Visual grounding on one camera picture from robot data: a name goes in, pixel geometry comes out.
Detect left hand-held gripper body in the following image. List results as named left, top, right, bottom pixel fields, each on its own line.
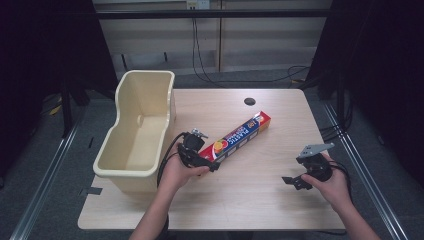
left=177, top=128, right=210, bottom=168

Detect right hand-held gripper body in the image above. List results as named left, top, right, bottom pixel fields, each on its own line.
left=296, top=142, right=336, bottom=183

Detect red blue plastic wrap box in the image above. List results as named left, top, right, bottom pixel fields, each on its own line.
left=198, top=110, right=272, bottom=165

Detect cream plastic bin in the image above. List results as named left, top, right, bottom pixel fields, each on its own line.
left=92, top=69, right=177, bottom=196

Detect person's right hand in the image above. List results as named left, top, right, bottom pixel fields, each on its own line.
left=301, top=152, right=354, bottom=215

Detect person's left hand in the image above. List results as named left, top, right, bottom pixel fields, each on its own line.
left=158, top=150, right=211, bottom=200

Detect black metal stand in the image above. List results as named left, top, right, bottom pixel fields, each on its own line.
left=59, top=78, right=74, bottom=139
left=335, top=74, right=347, bottom=132

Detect black tape strip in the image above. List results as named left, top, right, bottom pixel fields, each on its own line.
left=79, top=186, right=103, bottom=197

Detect dark curtain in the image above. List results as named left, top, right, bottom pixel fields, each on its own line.
left=0, top=0, right=118, bottom=183
left=305, top=0, right=424, bottom=188

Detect left hand-held gripper cable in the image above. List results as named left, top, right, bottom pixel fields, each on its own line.
left=156, top=131, right=188, bottom=188

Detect hand-held gripper cable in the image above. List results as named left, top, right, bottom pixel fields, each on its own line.
left=156, top=131, right=188, bottom=188
left=328, top=159, right=355, bottom=205

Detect right hand-held gripper cable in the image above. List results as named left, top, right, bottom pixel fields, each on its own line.
left=328, top=159, right=355, bottom=205

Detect black floor cables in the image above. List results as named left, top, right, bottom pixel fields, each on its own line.
left=319, top=99, right=355, bottom=144

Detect metal floor rail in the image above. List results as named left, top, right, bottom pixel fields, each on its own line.
left=322, top=102, right=409, bottom=240
left=9, top=105, right=88, bottom=240

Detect black hanging wall cable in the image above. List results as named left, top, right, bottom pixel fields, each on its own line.
left=191, top=18, right=312, bottom=88

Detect white vertical wall conduit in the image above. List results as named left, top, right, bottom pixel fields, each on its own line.
left=217, top=0, right=223, bottom=73

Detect white wall socket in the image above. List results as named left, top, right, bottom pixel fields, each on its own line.
left=186, top=0, right=211, bottom=11

